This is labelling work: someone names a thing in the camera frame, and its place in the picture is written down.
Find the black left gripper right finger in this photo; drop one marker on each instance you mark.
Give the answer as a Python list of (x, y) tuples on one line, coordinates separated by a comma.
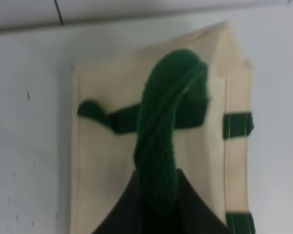
[(194, 216)]

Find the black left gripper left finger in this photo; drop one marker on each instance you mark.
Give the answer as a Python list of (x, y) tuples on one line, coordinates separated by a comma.
[(127, 216)]

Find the cream linen bag green handles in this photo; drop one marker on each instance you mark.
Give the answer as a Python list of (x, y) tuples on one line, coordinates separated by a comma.
[(181, 104)]

